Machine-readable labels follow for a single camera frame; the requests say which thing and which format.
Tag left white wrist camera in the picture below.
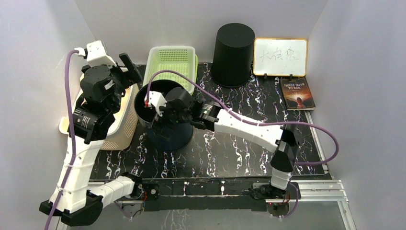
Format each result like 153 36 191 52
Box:
86 40 117 67

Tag black ribbed bucket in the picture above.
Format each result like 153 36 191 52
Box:
210 23 255 88

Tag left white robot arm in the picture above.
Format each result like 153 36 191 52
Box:
39 49 143 227

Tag book Three Days to See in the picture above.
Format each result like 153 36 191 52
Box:
280 77 316 111

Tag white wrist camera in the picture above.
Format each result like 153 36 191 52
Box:
86 40 117 67
144 91 167 117

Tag green and white strainer basket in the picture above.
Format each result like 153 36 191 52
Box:
143 46 198 86

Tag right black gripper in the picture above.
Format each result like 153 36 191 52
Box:
149 99 191 140

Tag small whiteboard yellow frame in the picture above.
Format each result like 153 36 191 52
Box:
253 38 308 77

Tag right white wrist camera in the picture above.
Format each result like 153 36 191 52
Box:
144 91 167 117

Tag large dark blue bucket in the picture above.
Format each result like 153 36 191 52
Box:
135 85 193 151

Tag aluminium base frame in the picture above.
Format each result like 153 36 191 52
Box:
57 111 357 230

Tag cream perforated laundry basket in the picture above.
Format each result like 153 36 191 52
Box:
58 72 140 151

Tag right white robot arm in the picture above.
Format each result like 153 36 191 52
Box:
144 87 299 198

